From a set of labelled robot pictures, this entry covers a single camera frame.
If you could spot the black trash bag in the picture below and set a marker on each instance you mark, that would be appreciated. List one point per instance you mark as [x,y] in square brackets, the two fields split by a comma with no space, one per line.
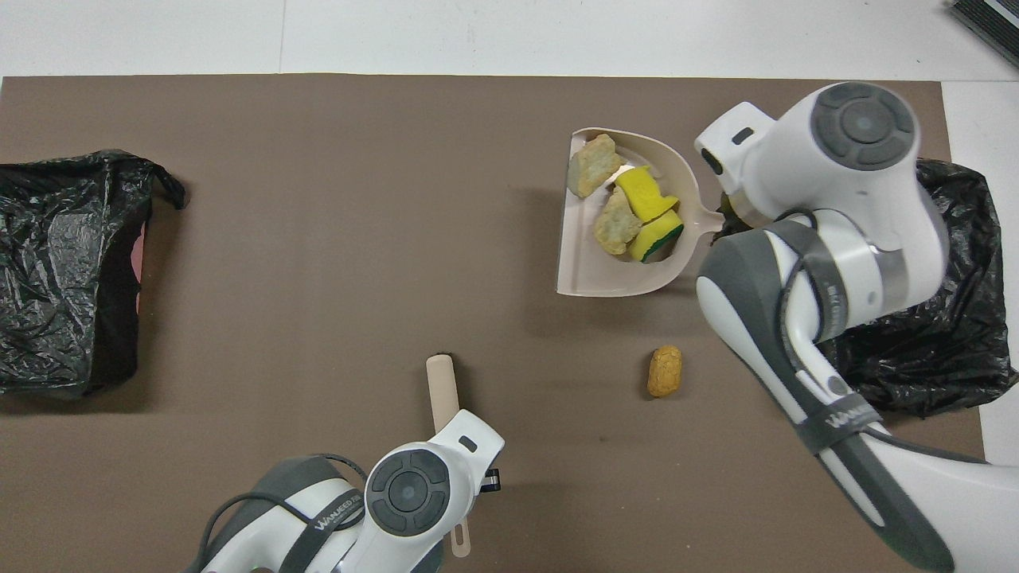
[48,215]
[955,358]

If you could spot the brown table mat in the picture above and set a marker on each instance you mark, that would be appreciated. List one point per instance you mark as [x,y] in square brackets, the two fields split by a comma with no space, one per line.
[318,239]

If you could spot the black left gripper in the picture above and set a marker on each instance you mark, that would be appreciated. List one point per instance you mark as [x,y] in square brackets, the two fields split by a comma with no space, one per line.
[491,480]

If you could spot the dark ribbed panel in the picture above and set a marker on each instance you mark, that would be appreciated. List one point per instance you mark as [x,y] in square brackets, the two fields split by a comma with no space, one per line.
[995,20]

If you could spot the beige hand brush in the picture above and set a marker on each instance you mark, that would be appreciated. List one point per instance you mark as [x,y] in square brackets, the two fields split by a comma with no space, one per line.
[440,390]

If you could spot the beige sponge chunk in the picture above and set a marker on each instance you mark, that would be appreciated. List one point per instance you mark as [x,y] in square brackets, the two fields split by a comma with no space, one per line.
[593,165]
[617,225]

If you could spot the pink waste bin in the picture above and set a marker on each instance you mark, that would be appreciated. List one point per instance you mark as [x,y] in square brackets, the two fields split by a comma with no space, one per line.
[141,251]

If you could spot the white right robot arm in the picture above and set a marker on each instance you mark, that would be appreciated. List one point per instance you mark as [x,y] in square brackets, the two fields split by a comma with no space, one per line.
[860,183]

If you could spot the orange peanut-shaped sponge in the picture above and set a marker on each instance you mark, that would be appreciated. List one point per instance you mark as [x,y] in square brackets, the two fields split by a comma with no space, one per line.
[665,371]

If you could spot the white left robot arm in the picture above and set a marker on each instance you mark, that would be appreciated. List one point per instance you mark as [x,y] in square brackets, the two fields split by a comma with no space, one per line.
[410,493]

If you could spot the yellow sponge piece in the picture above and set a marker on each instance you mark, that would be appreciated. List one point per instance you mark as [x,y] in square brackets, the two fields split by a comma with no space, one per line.
[641,191]
[654,239]

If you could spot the beige plastic dustpan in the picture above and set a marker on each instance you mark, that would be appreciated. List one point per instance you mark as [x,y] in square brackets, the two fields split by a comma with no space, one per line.
[605,270]

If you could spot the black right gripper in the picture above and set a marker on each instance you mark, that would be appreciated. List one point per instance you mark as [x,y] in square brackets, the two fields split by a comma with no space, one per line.
[732,213]

